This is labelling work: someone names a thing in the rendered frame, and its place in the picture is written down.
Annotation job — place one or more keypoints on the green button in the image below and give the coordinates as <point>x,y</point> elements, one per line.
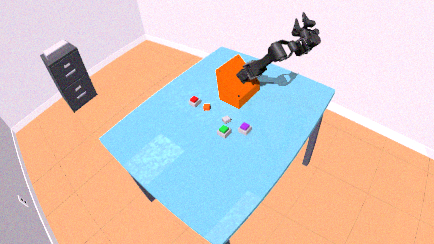
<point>224,131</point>

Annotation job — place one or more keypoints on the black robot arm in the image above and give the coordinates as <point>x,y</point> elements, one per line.
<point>254,69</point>

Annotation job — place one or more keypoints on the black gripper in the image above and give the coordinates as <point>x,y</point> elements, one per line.
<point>303,32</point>

